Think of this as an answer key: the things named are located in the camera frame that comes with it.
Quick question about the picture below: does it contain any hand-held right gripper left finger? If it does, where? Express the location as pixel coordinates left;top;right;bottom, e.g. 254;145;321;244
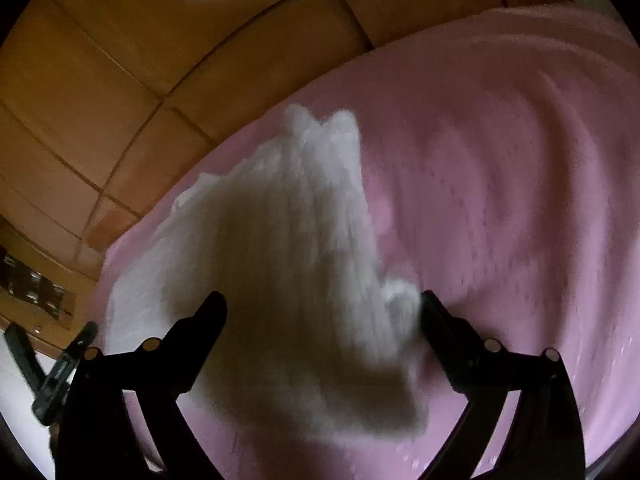
55;290;227;480

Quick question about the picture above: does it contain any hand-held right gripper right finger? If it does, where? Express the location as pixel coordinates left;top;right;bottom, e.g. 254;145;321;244
421;290;586;480

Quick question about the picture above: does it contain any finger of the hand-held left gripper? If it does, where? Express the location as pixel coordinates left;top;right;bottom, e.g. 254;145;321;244
47;321;99;386
4;324;45;397

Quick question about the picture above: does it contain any white knitted sweater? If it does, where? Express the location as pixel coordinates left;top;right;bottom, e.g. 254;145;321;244
102;103;432;444

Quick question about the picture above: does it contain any row of small dark items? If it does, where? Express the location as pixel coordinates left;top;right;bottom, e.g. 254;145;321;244
0;251;77;321

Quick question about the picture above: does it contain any pink bedsheet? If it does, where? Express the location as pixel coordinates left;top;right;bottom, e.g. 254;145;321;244
99;5;640;480

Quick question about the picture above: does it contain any wooden wardrobe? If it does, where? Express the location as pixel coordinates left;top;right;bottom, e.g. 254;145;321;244
0;0;576;361

